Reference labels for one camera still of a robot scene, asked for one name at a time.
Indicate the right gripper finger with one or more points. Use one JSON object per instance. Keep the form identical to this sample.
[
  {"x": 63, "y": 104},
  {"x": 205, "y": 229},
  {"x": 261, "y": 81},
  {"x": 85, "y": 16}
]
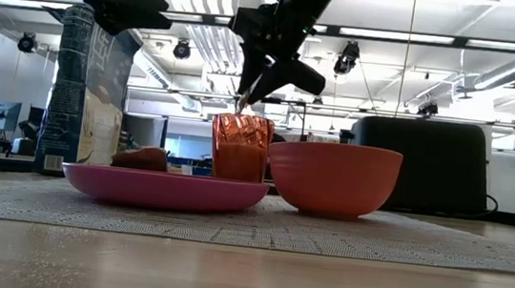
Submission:
[
  {"x": 251, "y": 69},
  {"x": 293, "y": 76}
]

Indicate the orange faceted glass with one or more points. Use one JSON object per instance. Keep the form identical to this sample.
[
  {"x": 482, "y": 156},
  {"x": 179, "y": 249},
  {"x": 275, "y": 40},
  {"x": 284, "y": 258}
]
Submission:
[{"x": 239, "y": 154}]

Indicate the blue cereal box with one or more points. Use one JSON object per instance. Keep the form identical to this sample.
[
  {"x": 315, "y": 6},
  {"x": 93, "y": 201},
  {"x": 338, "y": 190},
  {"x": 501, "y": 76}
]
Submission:
[{"x": 85, "y": 97}]

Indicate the red bowl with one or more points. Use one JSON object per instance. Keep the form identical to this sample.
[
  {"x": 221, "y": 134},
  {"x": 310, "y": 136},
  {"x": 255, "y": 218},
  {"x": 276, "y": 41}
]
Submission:
[{"x": 332, "y": 180}]

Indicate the brown toast slice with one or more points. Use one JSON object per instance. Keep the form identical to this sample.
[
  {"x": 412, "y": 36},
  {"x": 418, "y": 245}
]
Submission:
[{"x": 141, "y": 158}]

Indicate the pink plate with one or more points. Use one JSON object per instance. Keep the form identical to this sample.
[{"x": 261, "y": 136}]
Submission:
[{"x": 164, "y": 189}]

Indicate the grey woven placemat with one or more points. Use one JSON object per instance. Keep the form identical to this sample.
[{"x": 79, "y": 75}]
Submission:
[{"x": 372, "y": 240}]

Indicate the grey partition panel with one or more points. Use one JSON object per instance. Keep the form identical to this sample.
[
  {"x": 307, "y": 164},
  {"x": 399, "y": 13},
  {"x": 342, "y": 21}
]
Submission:
[{"x": 146, "y": 130}]

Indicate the black toaster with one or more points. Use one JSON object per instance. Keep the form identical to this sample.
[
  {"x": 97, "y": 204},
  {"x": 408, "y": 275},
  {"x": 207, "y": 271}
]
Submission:
[{"x": 428, "y": 162}]

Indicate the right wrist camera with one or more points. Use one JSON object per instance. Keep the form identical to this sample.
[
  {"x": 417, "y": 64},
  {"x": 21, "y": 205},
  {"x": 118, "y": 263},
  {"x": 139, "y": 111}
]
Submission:
[{"x": 248, "y": 23}]

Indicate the black overhead frame beam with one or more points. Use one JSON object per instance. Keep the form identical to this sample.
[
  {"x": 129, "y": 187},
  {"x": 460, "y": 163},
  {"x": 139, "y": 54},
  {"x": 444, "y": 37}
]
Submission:
[{"x": 417, "y": 37}]

